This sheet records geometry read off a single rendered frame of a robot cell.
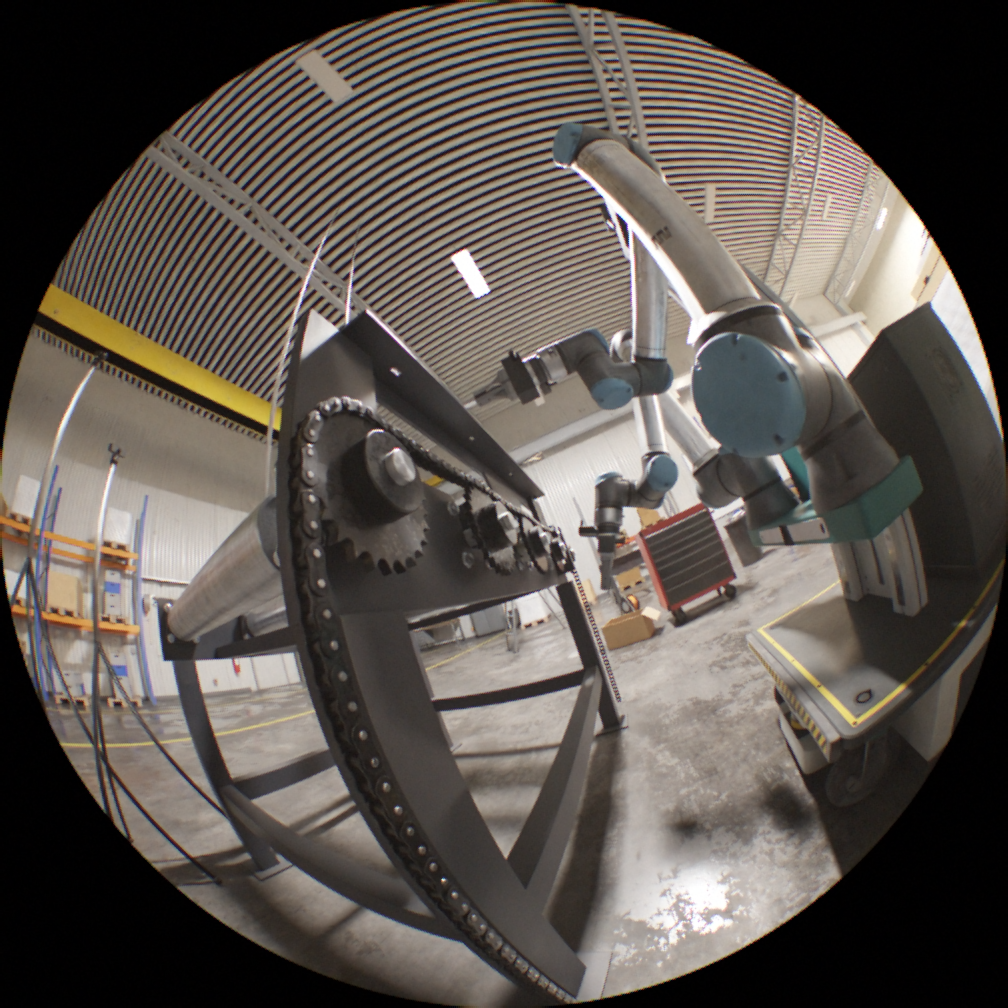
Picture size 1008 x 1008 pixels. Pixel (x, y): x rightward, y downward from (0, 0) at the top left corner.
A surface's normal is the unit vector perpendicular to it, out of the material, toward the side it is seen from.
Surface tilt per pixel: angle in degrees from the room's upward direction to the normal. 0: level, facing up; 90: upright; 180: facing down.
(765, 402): 95
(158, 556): 90
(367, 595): 90
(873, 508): 90
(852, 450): 70
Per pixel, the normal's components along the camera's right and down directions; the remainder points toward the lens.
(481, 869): 0.89, -0.40
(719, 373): -0.92, 0.35
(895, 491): -0.50, -0.14
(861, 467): -0.85, -0.25
